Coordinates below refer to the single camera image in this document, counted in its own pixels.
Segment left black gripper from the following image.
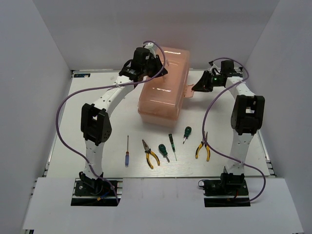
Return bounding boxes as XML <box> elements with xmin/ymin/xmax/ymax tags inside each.
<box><xmin>142</xmin><ymin>54</ymin><xmax>169</xmax><ymax>78</ymax></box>

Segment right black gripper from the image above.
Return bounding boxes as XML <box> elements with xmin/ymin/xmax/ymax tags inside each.
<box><xmin>192</xmin><ymin>70</ymin><xmax>222</xmax><ymax>92</ymax></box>

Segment pink plastic toolbox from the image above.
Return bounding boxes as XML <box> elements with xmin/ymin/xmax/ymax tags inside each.
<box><xmin>138</xmin><ymin>47</ymin><xmax>190</xmax><ymax>127</ymax></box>

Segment green stubby screwdriver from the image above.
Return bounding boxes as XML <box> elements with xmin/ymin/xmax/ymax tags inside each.
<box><xmin>183</xmin><ymin>126</ymin><xmax>192</xmax><ymax>144</ymax></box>
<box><xmin>158</xmin><ymin>144</ymin><xmax>170</xmax><ymax>163</ymax></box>

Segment yellow needle nose pliers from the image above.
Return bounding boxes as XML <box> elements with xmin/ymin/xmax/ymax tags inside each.
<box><xmin>195</xmin><ymin>131</ymin><xmax>211</xmax><ymax>162</ymax></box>

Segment thin green precision screwdriver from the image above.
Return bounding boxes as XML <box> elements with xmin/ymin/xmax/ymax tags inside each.
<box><xmin>168</xmin><ymin>134</ymin><xmax>177</xmax><ymax>160</ymax></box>

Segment yellow combination pliers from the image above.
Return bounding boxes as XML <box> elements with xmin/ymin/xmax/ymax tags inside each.
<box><xmin>142</xmin><ymin>140</ymin><xmax>160</xmax><ymax>169</ymax></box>

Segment blue handled long screwdriver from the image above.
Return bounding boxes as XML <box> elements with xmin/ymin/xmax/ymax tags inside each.
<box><xmin>125</xmin><ymin>136</ymin><xmax>130</xmax><ymax>167</ymax></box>

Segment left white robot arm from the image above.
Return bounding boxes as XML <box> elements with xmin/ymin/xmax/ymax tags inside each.
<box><xmin>79</xmin><ymin>41</ymin><xmax>168</xmax><ymax>195</ymax></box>

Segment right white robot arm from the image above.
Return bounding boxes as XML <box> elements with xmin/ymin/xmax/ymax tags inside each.
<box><xmin>192</xmin><ymin>58</ymin><xmax>265</xmax><ymax>176</ymax></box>

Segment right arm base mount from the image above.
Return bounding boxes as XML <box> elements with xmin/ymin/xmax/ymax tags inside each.
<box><xmin>198</xmin><ymin>173</ymin><xmax>251</xmax><ymax>208</ymax></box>

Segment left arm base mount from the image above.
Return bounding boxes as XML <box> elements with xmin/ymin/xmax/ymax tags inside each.
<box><xmin>71</xmin><ymin>172</ymin><xmax>123</xmax><ymax>207</ymax></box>

